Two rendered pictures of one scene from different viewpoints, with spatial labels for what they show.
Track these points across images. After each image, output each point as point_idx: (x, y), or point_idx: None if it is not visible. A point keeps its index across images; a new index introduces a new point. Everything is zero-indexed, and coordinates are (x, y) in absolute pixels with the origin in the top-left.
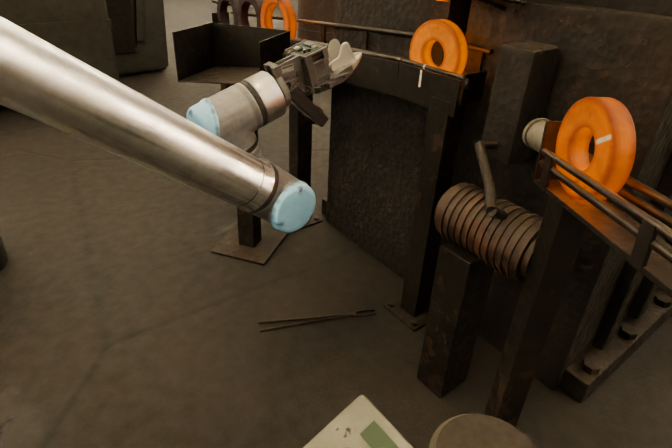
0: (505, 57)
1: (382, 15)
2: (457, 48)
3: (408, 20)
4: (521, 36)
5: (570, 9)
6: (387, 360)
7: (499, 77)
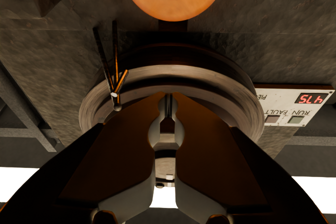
0: (23, 6)
1: None
2: None
3: None
4: None
5: (48, 28)
6: None
7: None
